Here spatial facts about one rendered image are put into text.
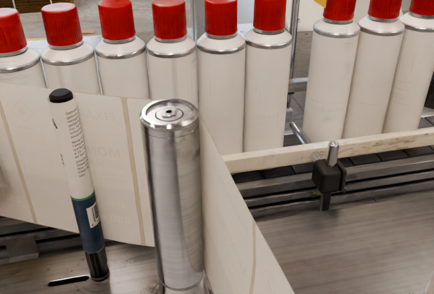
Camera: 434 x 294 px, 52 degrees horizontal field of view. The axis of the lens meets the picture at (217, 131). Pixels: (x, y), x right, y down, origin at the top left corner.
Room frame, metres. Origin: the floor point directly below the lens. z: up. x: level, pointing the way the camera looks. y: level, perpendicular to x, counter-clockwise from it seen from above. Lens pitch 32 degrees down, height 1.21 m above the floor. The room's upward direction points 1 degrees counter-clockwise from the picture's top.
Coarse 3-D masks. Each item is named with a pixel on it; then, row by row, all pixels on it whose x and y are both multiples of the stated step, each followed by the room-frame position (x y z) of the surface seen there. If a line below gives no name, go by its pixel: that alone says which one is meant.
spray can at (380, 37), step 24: (384, 0) 0.47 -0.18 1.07; (360, 24) 0.49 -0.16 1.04; (384, 24) 0.47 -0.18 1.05; (360, 48) 0.48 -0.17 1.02; (384, 48) 0.46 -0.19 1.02; (360, 72) 0.47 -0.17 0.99; (384, 72) 0.46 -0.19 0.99; (360, 96) 0.47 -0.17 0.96; (384, 96) 0.47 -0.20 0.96; (360, 120) 0.47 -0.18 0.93
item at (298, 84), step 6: (300, 78) 0.51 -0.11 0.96; (306, 78) 0.51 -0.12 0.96; (294, 84) 0.50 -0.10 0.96; (300, 84) 0.50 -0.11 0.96; (306, 84) 0.51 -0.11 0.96; (288, 90) 0.50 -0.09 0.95; (294, 90) 0.50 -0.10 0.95; (300, 90) 0.50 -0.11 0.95; (150, 96) 0.47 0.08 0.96; (198, 102) 0.48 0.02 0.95
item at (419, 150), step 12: (420, 120) 0.54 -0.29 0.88; (432, 120) 0.54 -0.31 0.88; (288, 144) 0.49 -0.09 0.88; (300, 144) 0.49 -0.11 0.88; (360, 156) 0.46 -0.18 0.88; (372, 156) 0.46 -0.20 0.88; (384, 156) 0.46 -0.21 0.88; (396, 156) 0.46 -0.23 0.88; (408, 156) 0.46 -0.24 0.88; (276, 168) 0.43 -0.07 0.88; (288, 168) 0.43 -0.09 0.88; (300, 168) 0.43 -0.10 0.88; (312, 168) 0.43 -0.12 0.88; (240, 180) 0.41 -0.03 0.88; (252, 180) 0.41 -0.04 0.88; (0, 216) 0.35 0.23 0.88
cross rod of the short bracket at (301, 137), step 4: (292, 124) 0.49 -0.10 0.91; (296, 124) 0.49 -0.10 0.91; (292, 128) 0.48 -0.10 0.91; (296, 128) 0.48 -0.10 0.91; (300, 128) 0.48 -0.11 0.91; (296, 132) 0.47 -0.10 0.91; (300, 132) 0.47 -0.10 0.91; (304, 132) 0.47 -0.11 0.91; (296, 136) 0.47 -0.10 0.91; (300, 136) 0.46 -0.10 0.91; (304, 136) 0.46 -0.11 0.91; (300, 140) 0.45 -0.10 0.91; (304, 140) 0.45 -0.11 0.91; (308, 140) 0.45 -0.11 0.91; (312, 152) 0.42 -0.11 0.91; (316, 152) 0.42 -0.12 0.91; (312, 156) 0.42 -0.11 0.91; (316, 156) 0.41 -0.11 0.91; (320, 156) 0.41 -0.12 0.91; (312, 160) 0.42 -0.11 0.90
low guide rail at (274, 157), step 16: (432, 128) 0.47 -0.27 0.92; (304, 144) 0.43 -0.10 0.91; (320, 144) 0.43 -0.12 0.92; (352, 144) 0.43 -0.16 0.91; (368, 144) 0.44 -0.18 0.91; (384, 144) 0.44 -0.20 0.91; (400, 144) 0.45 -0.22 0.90; (416, 144) 0.45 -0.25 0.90; (432, 144) 0.46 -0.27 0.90; (224, 160) 0.40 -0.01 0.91; (240, 160) 0.41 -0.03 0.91; (256, 160) 0.41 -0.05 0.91; (272, 160) 0.41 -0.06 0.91; (288, 160) 0.42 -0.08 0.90; (304, 160) 0.42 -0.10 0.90
